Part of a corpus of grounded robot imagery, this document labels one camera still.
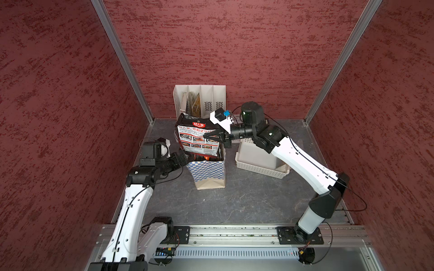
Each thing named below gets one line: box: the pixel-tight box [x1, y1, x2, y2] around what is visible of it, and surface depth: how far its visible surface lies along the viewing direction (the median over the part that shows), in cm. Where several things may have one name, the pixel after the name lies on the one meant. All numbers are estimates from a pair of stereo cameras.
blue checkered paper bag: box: [185, 146, 227, 191], surface depth 76 cm
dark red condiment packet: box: [175, 112, 220, 157], surface depth 63 cm
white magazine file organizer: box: [172, 84, 227, 120], surface depth 106 cm
